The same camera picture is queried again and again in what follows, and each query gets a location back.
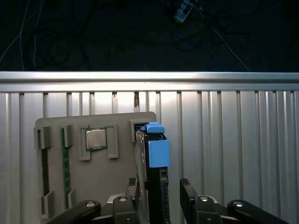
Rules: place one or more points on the silver CPU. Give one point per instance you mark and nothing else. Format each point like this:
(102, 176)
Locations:
(96, 139)

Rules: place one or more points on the hard disk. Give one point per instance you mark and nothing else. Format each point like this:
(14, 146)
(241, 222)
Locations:
(158, 151)

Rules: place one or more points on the white power strip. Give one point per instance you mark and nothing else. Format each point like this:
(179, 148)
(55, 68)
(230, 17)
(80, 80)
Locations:
(183, 11)

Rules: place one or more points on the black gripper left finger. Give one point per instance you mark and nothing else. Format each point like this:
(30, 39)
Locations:
(121, 210)

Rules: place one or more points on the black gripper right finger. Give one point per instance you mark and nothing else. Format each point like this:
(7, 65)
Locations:
(203, 210)

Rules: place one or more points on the green RAM stick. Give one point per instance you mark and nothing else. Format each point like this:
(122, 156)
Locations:
(66, 168)

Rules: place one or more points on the grey parts rack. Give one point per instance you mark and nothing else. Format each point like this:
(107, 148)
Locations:
(98, 177)

